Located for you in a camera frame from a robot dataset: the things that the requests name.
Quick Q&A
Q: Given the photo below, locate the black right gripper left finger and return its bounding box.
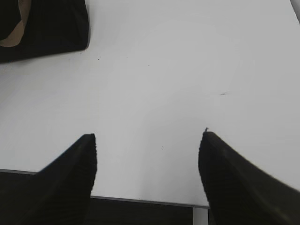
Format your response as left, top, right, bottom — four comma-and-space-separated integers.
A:
14, 134, 97, 225

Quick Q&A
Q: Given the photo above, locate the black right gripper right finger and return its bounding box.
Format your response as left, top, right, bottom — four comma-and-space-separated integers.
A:
198, 130, 300, 225

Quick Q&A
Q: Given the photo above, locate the black canvas tote bag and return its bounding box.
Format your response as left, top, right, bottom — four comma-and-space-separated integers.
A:
0, 0, 90, 63

